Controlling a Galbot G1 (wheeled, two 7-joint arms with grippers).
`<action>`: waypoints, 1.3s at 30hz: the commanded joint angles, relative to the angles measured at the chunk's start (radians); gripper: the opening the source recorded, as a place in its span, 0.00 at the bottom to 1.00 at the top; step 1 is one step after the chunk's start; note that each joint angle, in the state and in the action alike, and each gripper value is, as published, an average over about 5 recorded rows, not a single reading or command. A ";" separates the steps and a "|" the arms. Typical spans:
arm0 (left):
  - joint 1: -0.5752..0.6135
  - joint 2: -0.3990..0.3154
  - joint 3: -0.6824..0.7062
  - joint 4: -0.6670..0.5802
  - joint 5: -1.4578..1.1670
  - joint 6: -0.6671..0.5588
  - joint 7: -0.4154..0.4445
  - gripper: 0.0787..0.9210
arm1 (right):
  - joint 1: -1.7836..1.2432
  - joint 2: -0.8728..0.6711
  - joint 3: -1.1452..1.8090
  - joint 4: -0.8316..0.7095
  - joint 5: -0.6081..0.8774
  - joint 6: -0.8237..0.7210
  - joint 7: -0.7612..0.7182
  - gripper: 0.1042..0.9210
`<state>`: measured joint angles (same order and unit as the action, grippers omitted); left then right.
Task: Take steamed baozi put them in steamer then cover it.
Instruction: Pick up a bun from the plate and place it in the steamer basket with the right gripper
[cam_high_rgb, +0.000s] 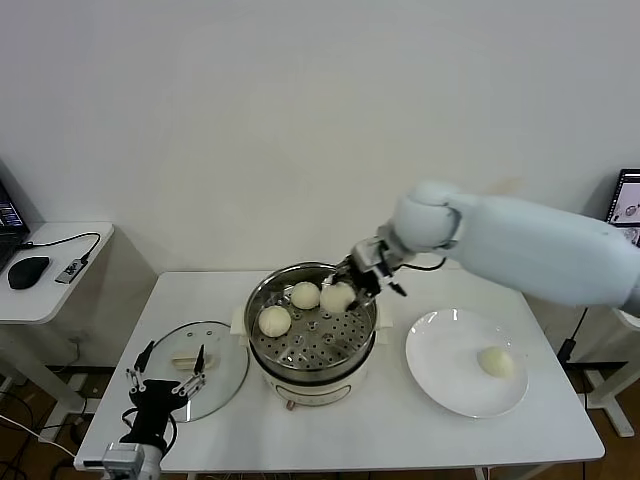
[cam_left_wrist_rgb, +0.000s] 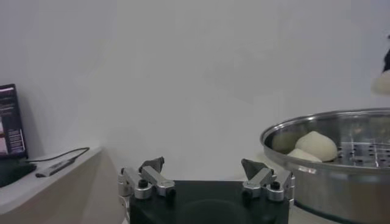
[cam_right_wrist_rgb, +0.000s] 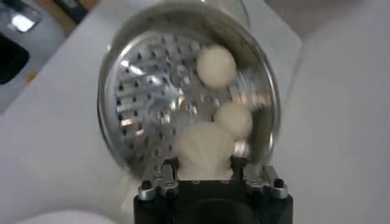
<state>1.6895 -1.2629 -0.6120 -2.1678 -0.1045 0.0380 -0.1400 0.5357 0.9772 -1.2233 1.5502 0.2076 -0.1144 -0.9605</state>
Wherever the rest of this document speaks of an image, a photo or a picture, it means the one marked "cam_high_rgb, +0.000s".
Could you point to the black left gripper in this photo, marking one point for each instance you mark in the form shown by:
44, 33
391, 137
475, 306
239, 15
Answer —
155, 405

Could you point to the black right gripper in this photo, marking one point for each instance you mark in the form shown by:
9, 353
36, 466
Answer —
364, 284

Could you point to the white steamed baozi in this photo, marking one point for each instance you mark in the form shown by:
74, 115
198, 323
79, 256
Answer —
275, 321
336, 298
495, 362
306, 295

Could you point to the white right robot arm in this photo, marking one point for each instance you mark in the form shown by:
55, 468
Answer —
525, 240

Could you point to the stainless steel steamer basket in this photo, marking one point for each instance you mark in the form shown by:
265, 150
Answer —
325, 340

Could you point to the white round plate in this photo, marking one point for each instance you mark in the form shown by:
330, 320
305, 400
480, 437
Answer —
450, 340

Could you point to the white side desk with mouse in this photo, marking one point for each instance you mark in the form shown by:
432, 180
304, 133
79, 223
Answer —
50, 305

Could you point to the small grey usb hub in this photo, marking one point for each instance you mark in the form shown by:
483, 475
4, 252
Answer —
70, 271

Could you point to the black computer mouse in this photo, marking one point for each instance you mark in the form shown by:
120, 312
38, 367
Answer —
29, 272

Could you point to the black laptop with dark screen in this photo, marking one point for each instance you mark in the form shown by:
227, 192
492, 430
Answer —
10, 215

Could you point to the white side desk with label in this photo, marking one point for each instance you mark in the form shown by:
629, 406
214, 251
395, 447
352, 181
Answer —
605, 390

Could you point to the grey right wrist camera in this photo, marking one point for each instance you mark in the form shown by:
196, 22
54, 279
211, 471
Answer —
367, 255

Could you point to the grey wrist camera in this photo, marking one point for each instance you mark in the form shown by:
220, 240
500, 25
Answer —
367, 255
122, 457

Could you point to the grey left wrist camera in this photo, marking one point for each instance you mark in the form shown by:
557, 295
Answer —
122, 457

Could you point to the grey laptop showing camera views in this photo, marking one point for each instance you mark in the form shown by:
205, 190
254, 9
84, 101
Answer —
627, 200

